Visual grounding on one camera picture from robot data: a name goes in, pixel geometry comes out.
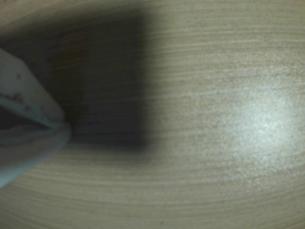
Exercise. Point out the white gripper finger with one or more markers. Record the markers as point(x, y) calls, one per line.
point(21, 86)
point(26, 152)

